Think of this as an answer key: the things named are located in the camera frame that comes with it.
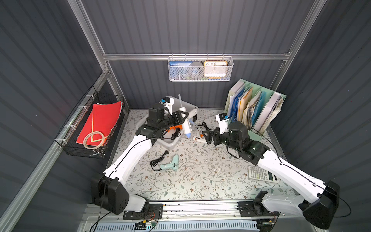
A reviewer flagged orange glue gun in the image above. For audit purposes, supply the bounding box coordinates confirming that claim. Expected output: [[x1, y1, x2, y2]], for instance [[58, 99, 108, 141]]
[[168, 125, 183, 136]]

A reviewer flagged white blue-tip glue gun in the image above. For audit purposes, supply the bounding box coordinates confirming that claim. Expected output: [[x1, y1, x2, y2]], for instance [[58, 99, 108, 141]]
[[178, 94, 199, 138]]

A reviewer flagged small white orange-tip glue gun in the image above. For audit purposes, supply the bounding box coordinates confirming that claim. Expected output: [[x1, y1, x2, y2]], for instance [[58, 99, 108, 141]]
[[192, 122, 209, 144]]

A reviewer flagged translucent white storage box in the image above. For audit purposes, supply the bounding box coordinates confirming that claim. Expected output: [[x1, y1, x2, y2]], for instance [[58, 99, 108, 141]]
[[137, 95, 201, 150]]

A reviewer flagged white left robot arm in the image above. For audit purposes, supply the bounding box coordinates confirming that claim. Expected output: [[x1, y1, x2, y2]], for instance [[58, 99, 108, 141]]
[[90, 103, 198, 215]]

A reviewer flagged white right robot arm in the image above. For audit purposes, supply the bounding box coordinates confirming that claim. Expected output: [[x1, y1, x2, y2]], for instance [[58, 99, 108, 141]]
[[203, 121, 340, 230]]

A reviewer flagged mint glue gun left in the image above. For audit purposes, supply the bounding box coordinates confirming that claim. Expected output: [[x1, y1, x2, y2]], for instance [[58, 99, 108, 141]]
[[150, 150, 179, 172]]

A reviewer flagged blue box in basket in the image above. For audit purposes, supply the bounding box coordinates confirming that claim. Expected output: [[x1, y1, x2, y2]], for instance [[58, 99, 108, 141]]
[[168, 61, 192, 82]]

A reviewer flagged floral table mat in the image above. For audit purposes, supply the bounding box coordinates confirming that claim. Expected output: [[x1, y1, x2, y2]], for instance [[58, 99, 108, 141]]
[[98, 109, 299, 203]]

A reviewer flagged blue folder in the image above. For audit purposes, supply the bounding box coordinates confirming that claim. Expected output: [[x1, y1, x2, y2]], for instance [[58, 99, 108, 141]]
[[228, 87, 245, 120]]

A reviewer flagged green plastic file organizer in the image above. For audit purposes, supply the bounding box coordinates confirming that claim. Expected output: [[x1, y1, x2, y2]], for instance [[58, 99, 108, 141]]
[[215, 79, 287, 141]]

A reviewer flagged white calculator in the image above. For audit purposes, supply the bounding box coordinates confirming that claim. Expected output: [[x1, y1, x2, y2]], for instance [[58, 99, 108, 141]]
[[248, 166, 280, 183]]

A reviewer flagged grey tape roll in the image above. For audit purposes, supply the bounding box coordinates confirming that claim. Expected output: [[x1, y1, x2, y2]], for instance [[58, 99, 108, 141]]
[[188, 61, 204, 80]]

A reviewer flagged yellow alarm clock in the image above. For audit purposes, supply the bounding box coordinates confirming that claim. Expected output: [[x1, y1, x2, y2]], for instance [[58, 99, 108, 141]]
[[204, 61, 228, 78]]

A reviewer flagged teal perforated folder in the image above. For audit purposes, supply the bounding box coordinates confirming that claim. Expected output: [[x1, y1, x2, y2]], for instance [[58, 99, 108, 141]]
[[251, 91, 266, 126]]

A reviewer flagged worn paper stack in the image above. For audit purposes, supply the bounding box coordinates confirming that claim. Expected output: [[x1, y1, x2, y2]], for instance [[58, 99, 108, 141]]
[[259, 95, 284, 136]]

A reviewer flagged red folder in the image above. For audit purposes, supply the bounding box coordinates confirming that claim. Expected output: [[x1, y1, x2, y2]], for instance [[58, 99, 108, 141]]
[[76, 101, 122, 149]]

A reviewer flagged white thick binder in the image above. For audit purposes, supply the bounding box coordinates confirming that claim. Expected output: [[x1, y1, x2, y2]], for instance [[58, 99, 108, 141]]
[[253, 92, 282, 133]]

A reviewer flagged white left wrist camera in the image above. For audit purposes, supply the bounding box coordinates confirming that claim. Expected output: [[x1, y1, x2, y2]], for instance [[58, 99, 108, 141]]
[[160, 97, 174, 115]]

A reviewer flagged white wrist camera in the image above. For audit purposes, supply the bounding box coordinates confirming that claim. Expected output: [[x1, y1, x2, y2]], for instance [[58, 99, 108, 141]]
[[160, 97, 174, 115], [215, 113, 230, 134]]

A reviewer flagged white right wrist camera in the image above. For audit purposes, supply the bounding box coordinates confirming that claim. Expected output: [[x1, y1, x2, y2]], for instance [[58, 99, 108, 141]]
[[215, 113, 230, 134]]

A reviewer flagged white wire wall basket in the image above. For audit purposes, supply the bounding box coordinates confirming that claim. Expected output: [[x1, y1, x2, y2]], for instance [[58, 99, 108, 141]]
[[168, 55, 234, 82]]

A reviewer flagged aluminium front rail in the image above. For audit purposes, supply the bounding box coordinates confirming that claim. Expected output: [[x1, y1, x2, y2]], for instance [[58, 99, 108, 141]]
[[77, 200, 319, 232]]

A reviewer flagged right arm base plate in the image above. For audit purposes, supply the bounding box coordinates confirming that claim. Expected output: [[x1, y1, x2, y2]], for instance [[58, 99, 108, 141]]
[[236, 201, 280, 217]]

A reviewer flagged black wire side basket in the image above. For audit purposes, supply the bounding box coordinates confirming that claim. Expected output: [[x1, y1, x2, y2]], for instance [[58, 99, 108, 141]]
[[55, 89, 125, 159]]

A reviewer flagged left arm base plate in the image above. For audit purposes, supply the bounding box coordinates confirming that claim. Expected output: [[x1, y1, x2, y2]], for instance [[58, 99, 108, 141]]
[[123, 204, 163, 220]]

